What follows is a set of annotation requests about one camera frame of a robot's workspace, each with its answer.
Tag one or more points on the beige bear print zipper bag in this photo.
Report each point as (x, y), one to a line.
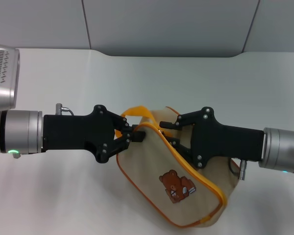
(147, 171)

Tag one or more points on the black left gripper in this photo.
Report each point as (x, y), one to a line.
(71, 132)

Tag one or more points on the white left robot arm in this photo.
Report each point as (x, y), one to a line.
(19, 131)

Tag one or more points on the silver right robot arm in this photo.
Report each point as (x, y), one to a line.
(279, 147)

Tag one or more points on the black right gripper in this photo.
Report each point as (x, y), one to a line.
(225, 142)

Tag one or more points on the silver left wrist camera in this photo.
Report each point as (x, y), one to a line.
(2, 73)

